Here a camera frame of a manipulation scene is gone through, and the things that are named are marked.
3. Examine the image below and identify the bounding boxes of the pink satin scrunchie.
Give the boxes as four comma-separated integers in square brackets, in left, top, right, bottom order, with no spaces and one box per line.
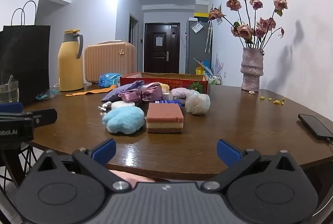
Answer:
[118,83,163,105]

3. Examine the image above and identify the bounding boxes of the yellow thermos jug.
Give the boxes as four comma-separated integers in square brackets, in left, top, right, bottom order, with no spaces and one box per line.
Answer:
[58,29,85,91]

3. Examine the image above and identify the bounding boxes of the pink textured vase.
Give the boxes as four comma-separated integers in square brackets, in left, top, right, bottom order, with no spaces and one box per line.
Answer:
[241,47,264,92]

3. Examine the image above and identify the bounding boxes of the hanging folded umbrella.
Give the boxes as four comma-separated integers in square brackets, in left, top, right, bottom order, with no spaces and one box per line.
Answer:
[205,20,212,53]

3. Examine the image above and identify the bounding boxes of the white round puff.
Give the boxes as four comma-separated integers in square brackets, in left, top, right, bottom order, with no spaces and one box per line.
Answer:
[111,101,136,110]

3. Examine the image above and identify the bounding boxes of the small teal snack packet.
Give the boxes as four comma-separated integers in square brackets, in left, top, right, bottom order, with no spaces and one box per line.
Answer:
[36,89,56,101]

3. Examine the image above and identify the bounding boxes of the peach ribbed suitcase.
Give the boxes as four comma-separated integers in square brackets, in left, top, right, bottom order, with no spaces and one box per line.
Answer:
[84,41,137,84]

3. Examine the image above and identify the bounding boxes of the bunch of dried pink roses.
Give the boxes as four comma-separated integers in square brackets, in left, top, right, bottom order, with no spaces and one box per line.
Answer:
[208,0,289,50]

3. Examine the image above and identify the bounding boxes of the grey refrigerator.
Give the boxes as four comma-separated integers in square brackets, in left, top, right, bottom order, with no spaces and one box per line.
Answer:
[186,19,212,75]

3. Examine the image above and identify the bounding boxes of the blue wet wipes pack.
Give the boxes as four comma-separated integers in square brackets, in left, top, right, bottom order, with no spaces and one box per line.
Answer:
[99,73,122,88]

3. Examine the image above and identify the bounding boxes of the purple fabric pouch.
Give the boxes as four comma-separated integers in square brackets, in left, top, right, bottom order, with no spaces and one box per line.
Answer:
[101,80,145,103]

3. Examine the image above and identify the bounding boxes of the small rack with bottles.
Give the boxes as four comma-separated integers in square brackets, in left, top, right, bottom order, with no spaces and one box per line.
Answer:
[205,74,221,86]

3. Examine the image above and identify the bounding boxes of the side room door frame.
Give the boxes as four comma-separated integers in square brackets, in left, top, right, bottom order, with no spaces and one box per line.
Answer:
[129,13,139,73]

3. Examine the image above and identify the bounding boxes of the lilac fluffy towel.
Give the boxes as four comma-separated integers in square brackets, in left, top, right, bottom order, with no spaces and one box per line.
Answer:
[170,87,193,98]

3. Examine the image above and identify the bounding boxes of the dark brown entrance door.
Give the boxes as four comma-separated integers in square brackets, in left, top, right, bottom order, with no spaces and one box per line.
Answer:
[144,23,180,73]

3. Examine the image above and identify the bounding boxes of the person's leg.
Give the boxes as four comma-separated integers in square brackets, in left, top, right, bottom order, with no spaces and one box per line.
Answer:
[109,169,157,183]

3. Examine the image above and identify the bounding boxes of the pink layered sponge block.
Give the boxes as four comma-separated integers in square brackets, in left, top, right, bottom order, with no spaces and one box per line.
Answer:
[146,102,184,134]

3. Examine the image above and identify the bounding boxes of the black smartphone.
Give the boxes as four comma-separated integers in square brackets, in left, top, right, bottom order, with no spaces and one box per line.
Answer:
[298,114,333,140]

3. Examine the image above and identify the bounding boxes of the black metal wire frame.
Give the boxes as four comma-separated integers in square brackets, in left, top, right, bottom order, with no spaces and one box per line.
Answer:
[0,141,37,188]

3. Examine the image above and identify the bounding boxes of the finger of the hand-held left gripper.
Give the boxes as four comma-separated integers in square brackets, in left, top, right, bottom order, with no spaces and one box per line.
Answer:
[0,102,24,114]
[33,109,58,127]

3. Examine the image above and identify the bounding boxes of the black paper shopping bag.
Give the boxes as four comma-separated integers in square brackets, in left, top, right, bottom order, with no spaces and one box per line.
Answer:
[0,0,51,105]

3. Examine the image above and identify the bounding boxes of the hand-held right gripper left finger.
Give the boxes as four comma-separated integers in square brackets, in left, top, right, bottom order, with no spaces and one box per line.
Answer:
[31,139,131,192]

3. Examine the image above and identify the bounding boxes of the orange strap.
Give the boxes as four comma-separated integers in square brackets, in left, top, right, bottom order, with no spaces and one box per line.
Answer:
[66,85,118,97]

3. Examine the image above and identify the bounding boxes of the clear plastic bag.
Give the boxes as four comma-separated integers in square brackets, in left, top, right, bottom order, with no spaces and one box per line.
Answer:
[185,90,211,115]

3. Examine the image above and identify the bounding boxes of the blue fluffy mitt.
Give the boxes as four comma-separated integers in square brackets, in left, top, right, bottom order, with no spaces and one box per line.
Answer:
[102,106,145,134]

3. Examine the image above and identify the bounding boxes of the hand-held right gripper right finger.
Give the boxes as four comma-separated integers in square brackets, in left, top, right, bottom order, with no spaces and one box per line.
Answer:
[201,139,303,192]

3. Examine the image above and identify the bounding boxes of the scattered yellow flower buds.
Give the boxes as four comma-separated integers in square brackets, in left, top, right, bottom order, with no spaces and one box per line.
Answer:
[260,96,285,105]

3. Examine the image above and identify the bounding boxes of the red cardboard box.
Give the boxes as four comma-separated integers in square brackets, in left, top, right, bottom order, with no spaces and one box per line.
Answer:
[120,72,210,94]

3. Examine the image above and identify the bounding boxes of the clear drinking glass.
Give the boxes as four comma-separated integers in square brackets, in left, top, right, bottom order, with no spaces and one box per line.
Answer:
[0,78,20,103]

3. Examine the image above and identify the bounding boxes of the blue tissue packet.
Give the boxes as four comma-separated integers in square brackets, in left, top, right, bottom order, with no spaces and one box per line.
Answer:
[155,100,183,110]

